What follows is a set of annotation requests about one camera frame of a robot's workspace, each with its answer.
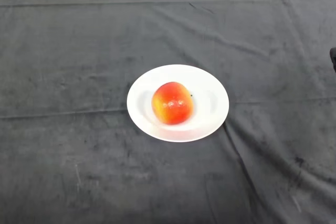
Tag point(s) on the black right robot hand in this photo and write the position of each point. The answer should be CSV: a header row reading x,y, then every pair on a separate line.
x,y
333,60

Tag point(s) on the red yellow apple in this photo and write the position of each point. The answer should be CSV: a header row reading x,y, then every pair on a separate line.
x,y
172,103

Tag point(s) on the white round plate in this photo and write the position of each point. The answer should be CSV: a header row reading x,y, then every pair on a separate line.
x,y
210,108

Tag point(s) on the black cloth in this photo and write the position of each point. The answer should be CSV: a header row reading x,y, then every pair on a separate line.
x,y
168,182

